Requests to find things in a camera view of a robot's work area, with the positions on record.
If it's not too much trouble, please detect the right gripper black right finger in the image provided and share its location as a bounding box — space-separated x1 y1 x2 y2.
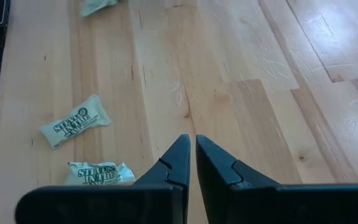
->
195 134 358 224

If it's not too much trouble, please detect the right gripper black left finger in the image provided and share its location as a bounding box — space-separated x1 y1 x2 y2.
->
14 134 191 224

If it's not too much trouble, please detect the green white stevia packet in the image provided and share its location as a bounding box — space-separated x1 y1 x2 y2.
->
38 93 112 149
63 161 136 187
78 0 119 17

